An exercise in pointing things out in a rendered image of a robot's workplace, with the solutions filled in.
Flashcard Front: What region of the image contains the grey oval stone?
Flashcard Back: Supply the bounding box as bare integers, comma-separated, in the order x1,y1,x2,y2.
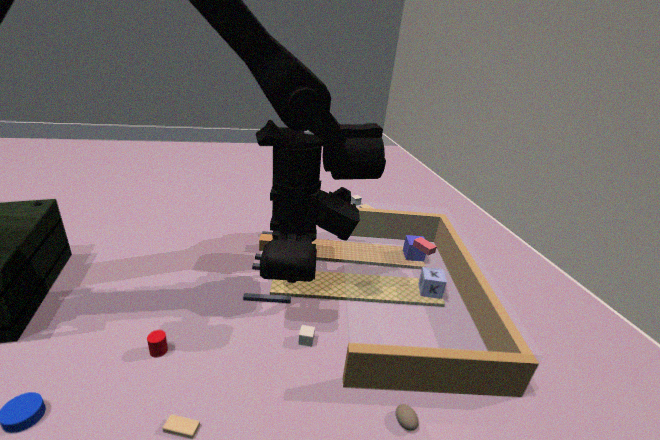
395,404,419,431

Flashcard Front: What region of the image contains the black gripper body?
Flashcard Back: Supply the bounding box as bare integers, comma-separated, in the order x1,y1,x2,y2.
260,180,319,282

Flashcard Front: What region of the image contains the blue disc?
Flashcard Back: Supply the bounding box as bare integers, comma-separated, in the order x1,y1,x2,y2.
0,392,46,434

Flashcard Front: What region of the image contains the red cylinder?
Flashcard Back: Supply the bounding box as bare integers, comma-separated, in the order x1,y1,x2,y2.
147,330,168,358

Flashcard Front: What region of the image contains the tan flat rectangular block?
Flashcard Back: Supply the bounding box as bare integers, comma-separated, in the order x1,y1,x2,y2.
163,414,200,440

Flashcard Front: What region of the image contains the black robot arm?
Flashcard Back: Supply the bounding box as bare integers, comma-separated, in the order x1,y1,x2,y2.
189,0,386,241

